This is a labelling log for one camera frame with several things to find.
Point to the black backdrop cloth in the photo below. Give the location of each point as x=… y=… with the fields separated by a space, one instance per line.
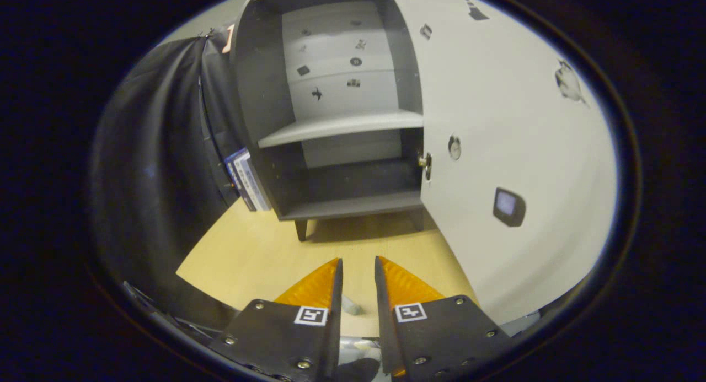
x=154 y=178

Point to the metal door hinge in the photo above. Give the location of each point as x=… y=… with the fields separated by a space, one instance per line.
x=424 y=162

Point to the blue and white box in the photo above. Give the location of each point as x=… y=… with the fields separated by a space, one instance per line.
x=247 y=178

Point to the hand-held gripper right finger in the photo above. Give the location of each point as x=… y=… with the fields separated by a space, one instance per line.
x=385 y=327

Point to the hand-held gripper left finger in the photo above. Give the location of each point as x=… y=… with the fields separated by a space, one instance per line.
x=335 y=338

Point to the small white blue packet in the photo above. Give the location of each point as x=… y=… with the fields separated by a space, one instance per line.
x=351 y=305

